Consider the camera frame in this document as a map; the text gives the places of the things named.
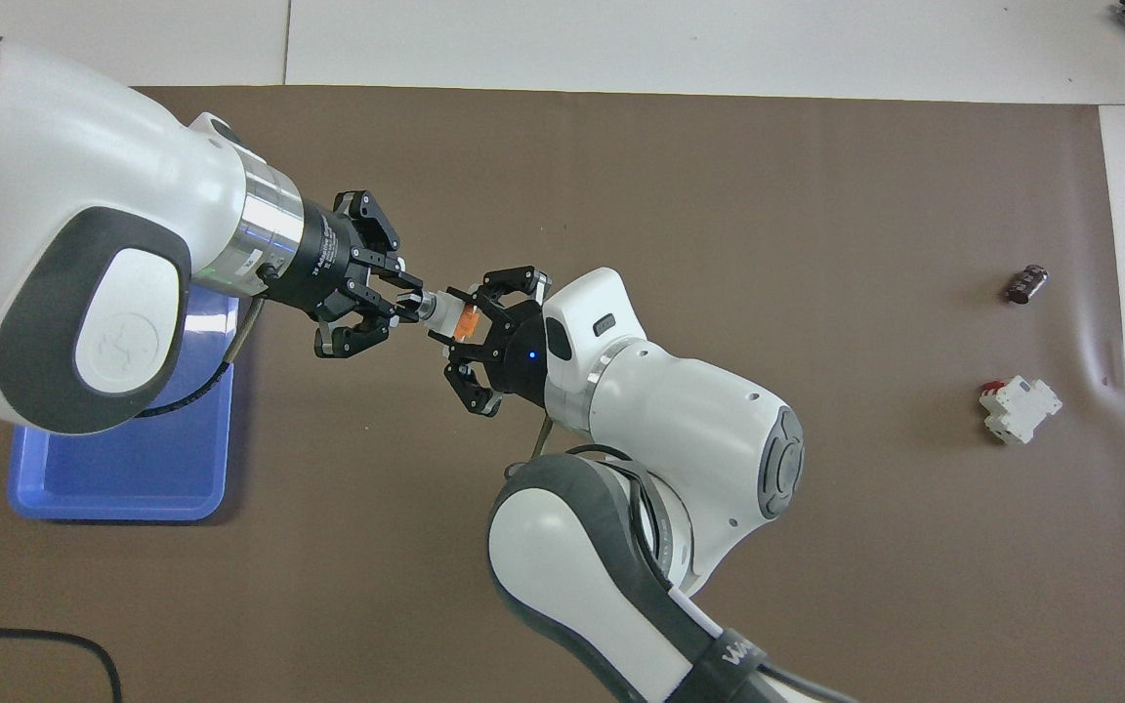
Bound white circuit breaker red lever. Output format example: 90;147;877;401
978;375;1063;446

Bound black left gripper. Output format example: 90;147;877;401
270;189;424;359

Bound blue plastic tray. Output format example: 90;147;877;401
6;291;235;522

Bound small dark terminal block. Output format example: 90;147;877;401
1005;263;1052;306

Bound brown table mat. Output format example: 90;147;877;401
0;86;1125;703

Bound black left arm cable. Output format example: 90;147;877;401
0;291;268;703

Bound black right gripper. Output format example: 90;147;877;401
429;265;552;417

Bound selector switch orange base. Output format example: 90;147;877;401
396;290;481;345

